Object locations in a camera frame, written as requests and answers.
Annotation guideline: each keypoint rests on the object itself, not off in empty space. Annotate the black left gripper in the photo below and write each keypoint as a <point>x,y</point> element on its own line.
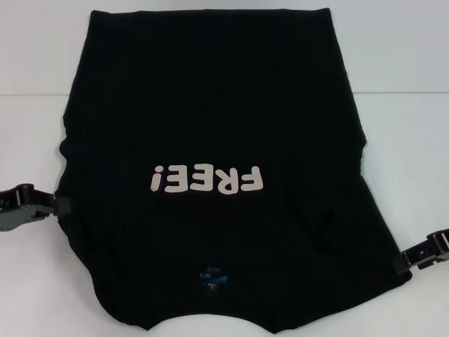
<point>15,209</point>

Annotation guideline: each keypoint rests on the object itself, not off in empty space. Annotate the black t-shirt with FREE! print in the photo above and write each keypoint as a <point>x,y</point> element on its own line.
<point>210,123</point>

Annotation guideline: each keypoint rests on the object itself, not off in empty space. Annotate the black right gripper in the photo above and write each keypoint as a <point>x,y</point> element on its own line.
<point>442,247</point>

